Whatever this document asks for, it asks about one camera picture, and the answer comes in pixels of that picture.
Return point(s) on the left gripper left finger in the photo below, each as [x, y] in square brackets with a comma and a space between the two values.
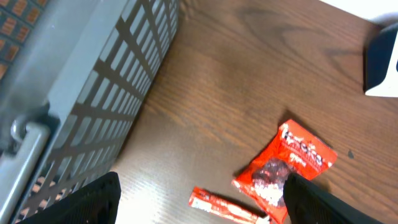
[95, 203]

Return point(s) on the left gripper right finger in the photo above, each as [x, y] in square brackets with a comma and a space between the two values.
[307, 203]

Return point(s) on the red snack bag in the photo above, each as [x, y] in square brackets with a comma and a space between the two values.
[293, 150]

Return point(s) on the red stick packet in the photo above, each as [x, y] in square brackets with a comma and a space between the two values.
[209, 202]

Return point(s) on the white barcode scanner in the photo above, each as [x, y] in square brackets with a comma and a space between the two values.
[381, 64]

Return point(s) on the grey plastic mesh basket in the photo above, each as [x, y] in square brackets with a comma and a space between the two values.
[74, 75]

